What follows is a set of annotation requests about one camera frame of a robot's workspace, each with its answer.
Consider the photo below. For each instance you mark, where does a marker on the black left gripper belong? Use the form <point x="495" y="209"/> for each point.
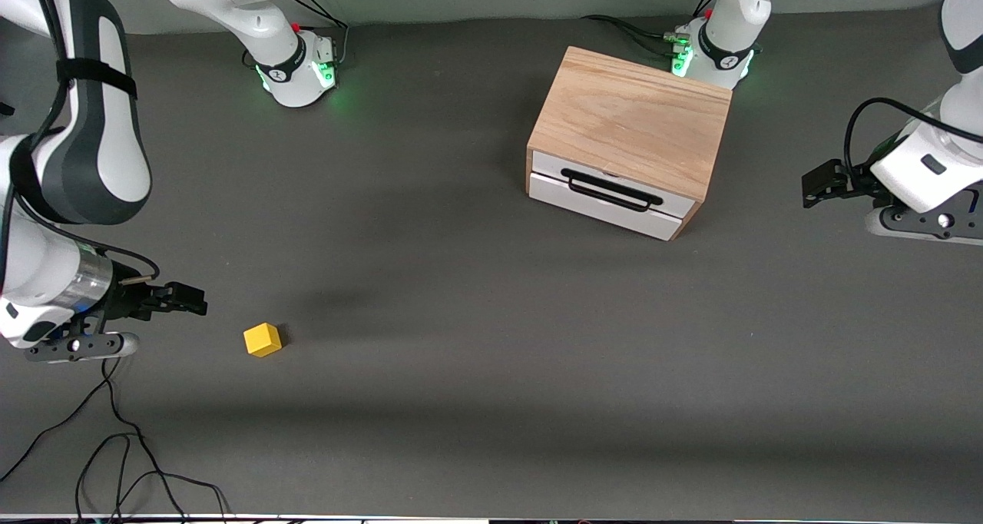
<point x="854" y="180"/>

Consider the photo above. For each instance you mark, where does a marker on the yellow cube block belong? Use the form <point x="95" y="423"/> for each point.
<point x="263" y="341"/>

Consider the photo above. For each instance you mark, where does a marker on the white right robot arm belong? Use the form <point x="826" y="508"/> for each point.
<point x="100" y="163"/>

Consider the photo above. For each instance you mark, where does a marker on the wooden drawer cabinet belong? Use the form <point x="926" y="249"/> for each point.
<point x="630" y="117"/>

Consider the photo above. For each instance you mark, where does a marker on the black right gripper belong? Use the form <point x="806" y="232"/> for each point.
<point x="127" y="299"/>

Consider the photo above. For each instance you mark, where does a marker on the white front wooden drawer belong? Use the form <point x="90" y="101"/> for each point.
<point x="547" y="164"/>

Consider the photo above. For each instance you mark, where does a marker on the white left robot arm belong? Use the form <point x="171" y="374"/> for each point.
<point x="929" y="170"/>

